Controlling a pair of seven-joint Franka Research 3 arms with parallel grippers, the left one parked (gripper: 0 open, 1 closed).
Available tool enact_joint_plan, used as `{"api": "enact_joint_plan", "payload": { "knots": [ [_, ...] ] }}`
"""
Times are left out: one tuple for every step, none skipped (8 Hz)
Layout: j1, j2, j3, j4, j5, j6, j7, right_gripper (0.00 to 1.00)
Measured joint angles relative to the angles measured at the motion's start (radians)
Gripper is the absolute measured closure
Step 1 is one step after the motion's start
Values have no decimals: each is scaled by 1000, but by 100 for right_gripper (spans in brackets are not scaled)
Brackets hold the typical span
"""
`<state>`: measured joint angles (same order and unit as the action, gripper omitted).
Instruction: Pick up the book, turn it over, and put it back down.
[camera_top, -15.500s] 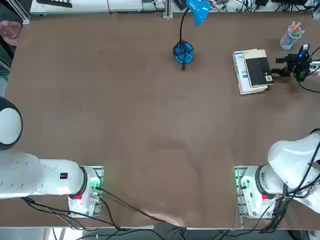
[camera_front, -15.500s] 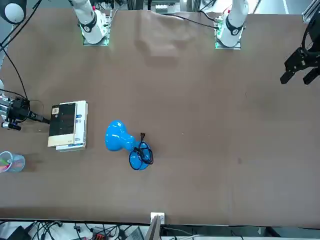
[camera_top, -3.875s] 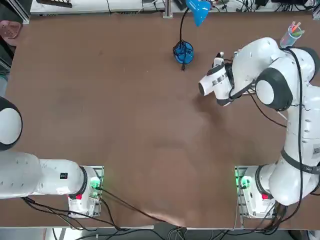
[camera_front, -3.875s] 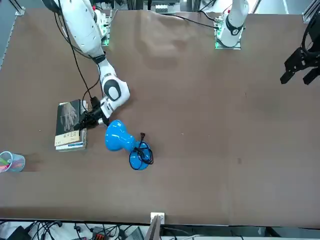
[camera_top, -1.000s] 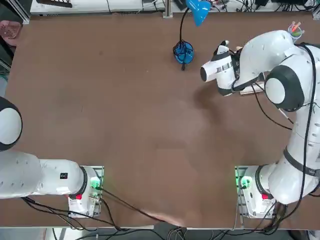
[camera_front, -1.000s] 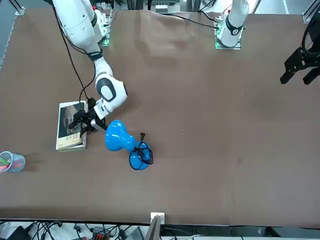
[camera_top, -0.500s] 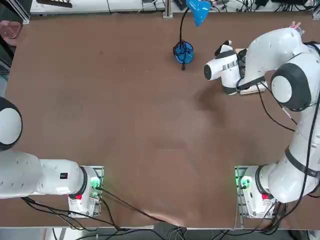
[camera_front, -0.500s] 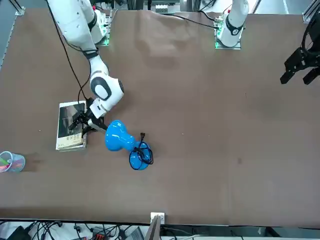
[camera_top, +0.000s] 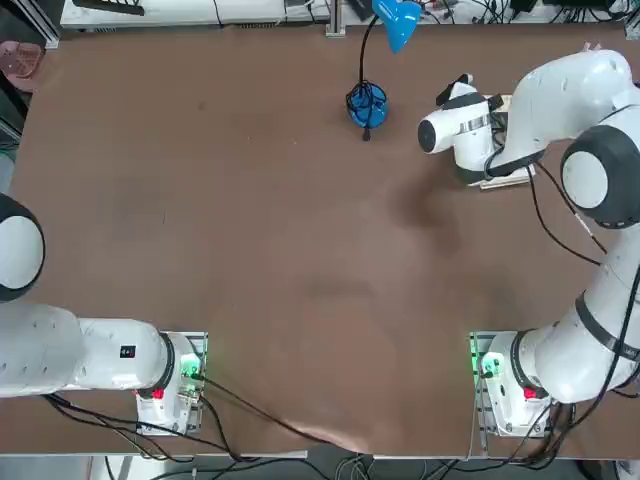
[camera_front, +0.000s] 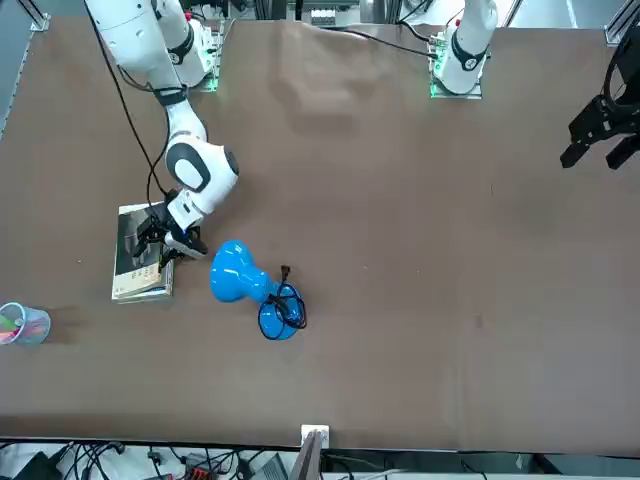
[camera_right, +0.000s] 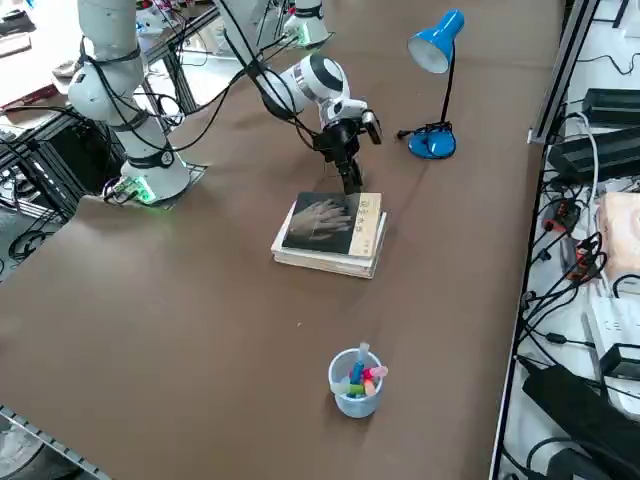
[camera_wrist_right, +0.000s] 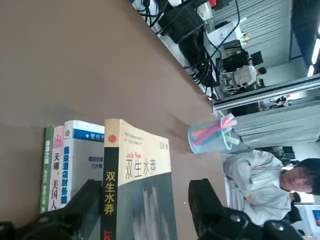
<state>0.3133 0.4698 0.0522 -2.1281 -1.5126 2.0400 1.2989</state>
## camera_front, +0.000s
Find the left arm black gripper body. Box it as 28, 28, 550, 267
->
602, 82, 640, 137

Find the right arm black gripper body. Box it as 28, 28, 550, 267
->
162, 227, 209, 259

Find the black covered book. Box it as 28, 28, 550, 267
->
110, 202, 175, 297

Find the white book blue print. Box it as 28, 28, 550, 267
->
110, 259, 176, 305

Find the blue desk lamp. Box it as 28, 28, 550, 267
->
208, 238, 309, 343

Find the translucent blue pen cup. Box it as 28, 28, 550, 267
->
0, 301, 52, 347

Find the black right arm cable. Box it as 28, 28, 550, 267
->
84, 0, 176, 204

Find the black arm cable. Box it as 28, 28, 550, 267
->
84, 0, 176, 204
602, 32, 640, 109

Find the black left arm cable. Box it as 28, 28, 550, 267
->
602, 32, 640, 109

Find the aluminium frame post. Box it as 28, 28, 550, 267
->
299, 423, 332, 480
603, 0, 640, 47
19, 0, 52, 34

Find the long black power cable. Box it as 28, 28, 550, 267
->
319, 27, 437, 57

